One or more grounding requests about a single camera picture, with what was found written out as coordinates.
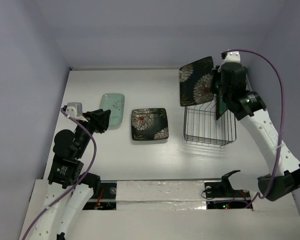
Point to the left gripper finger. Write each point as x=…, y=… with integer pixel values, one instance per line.
x=93, y=117
x=103, y=119

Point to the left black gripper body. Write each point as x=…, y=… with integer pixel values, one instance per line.
x=82, y=132

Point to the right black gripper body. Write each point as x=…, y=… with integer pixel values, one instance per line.
x=220, y=89

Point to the light green rectangular plate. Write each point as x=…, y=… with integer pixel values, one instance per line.
x=115, y=102

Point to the black floral square plate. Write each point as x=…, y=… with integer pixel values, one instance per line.
x=149, y=124

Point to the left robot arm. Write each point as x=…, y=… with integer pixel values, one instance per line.
x=70, y=184

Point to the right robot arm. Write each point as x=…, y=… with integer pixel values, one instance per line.
x=285, y=177

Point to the white foam front panel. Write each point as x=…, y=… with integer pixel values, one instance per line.
x=152, y=210

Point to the aluminium side rail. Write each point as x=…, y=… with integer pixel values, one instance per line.
x=264, y=135

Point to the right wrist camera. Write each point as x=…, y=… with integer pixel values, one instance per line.
x=231, y=57

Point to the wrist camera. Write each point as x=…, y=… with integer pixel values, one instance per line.
x=74, y=109
x=231, y=57

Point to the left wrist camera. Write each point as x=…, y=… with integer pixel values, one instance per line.
x=74, y=109

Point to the black wire dish rack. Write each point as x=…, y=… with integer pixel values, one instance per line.
x=201, y=127

